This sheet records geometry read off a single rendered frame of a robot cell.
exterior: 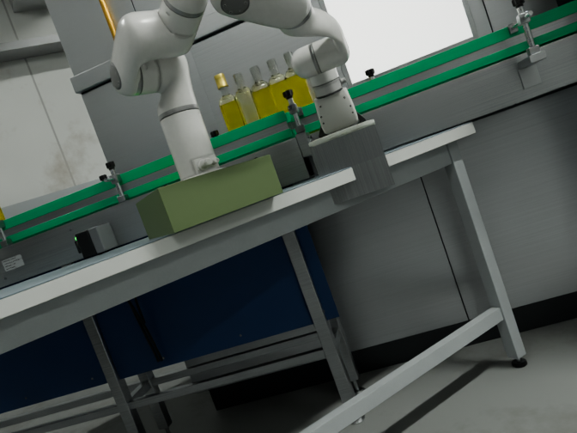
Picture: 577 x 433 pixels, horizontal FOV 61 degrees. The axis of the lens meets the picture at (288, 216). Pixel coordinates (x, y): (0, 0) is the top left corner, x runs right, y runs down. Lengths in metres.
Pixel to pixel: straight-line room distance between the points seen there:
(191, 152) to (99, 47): 0.98
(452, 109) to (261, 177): 0.68
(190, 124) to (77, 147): 3.33
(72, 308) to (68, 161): 3.40
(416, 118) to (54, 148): 3.40
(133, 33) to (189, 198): 0.34
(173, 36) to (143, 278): 0.50
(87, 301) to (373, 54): 1.16
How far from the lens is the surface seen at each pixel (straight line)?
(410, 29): 1.72
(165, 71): 1.15
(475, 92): 1.53
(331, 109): 1.33
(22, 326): 1.05
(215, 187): 1.01
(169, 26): 1.07
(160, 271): 1.06
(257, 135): 1.47
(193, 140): 1.12
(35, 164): 4.39
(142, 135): 1.91
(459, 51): 1.55
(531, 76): 1.56
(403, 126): 1.50
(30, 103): 4.51
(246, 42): 1.77
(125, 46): 1.08
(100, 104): 2.00
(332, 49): 1.23
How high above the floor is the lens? 0.78
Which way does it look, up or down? 4 degrees down
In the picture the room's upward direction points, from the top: 20 degrees counter-clockwise
